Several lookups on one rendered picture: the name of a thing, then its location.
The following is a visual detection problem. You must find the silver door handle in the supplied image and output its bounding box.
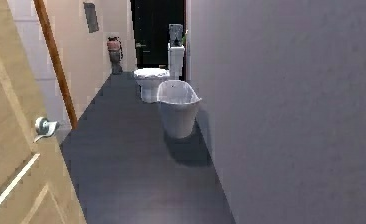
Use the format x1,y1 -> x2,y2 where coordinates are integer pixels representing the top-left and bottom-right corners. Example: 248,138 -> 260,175
33,116 -> 61,144

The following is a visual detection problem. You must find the white toilet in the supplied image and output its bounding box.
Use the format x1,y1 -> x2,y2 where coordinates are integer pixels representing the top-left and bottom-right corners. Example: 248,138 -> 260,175
133,43 -> 186,104

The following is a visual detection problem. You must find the brown wooden door frame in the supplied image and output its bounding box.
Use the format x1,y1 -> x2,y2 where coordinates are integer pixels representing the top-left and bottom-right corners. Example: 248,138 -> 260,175
32,0 -> 79,130

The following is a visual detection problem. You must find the black room door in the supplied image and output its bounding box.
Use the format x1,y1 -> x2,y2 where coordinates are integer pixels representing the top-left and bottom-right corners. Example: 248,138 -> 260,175
130,0 -> 187,70

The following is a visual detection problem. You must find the grey wall plate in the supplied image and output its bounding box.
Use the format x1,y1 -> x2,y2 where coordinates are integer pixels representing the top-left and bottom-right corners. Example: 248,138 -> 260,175
83,2 -> 100,34

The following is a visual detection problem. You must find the grey box on cistern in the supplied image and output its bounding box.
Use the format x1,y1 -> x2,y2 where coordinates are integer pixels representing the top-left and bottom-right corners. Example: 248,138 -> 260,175
168,23 -> 184,47

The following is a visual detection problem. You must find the light wooden room door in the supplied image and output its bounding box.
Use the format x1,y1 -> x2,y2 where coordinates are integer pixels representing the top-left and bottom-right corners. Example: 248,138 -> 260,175
0,0 -> 88,224

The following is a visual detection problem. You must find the white waste bin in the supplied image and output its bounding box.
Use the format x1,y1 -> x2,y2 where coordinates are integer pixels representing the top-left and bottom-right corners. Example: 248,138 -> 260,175
156,79 -> 203,140

